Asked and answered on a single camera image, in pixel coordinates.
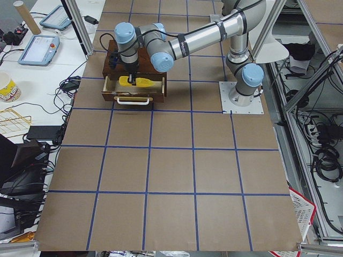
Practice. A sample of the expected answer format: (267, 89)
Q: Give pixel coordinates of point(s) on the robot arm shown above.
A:
(238, 19)

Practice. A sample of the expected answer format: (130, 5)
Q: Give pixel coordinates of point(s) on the teach pendant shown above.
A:
(56, 19)
(40, 50)

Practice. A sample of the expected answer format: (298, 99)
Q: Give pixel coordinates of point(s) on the dark wooden drawer cabinet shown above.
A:
(145, 70)

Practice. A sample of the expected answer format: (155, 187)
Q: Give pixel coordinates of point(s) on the white mesh basket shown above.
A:
(304, 211)

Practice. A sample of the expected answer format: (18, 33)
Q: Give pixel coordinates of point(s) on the gold wire rack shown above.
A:
(13, 124)

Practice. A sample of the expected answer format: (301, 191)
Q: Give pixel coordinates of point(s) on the far teach pendant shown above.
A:
(56, 19)

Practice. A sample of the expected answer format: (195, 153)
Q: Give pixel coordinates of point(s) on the near teach pendant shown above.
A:
(40, 50)

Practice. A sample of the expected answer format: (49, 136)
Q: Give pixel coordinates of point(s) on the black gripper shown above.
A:
(131, 67)

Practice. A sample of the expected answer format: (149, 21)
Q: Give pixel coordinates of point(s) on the aluminium frame post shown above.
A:
(78, 25)

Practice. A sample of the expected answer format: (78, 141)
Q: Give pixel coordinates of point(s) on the wooden drawer with white handle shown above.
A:
(133, 95)

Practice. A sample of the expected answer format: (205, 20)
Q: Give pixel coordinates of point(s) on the black power adapter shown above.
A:
(91, 20)

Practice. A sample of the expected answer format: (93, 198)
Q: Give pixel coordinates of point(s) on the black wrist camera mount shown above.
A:
(113, 60)

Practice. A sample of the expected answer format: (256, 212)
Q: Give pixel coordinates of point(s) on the cardboard tube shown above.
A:
(27, 17)

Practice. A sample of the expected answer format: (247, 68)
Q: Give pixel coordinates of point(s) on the yellow popcorn bucket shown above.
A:
(9, 90)

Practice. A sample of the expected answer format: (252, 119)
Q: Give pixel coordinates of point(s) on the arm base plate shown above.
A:
(234, 103)

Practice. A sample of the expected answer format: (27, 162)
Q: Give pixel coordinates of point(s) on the yellow corn cob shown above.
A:
(140, 82)

